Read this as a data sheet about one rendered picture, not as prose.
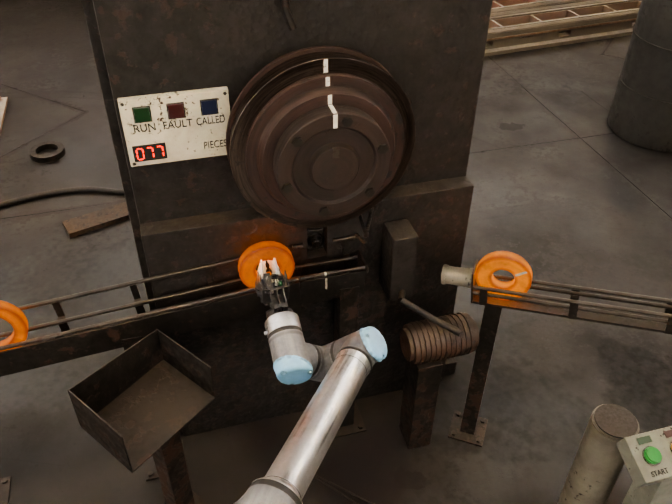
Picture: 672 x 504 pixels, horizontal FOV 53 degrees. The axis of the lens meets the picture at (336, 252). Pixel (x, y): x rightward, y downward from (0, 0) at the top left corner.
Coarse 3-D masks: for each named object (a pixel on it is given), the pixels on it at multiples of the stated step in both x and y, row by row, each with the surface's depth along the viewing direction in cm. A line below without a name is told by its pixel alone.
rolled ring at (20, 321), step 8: (0, 304) 173; (8, 304) 175; (0, 312) 173; (8, 312) 173; (16, 312) 175; (8, 320) 175; (16, 320) 175; (24, 320) 177; (16, 328) 177; (24, 328) 178; (16, 336) 179; (24, 336) 179; (0, 344) 181
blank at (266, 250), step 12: (252, 252) 183; (264, 252) 184; (276, 252) 185; (288, 252) 187; (240, 264) 185; (252, 264) 185; (288, 264) 189; (240, 276) 187; (252, 276) 188; (288, 276) 191
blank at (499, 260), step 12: (492, 252) 191; (504, 252) 189; (480, 264) 191; (492, 264) 190; (504, 264) 188; (516, 264) 187; (528, 264) 189; (480, 276) 193; (492, 276) 194; (516, 276) 189; (528, 276) 188; (504, 288) 193; (516, 288) 192; (528, 288) 191
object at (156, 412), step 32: (128, 352) 168; (160, 352) 178; (96, 384) 164; (128, 384) 173; (160, 384) 174; (192, 384) 173; (96, 416) 152; (128, 416) 167; (160, 416) 166; (192, 416) 166; (128, 448) 160; (160, 448) 174; (160, 480) 188
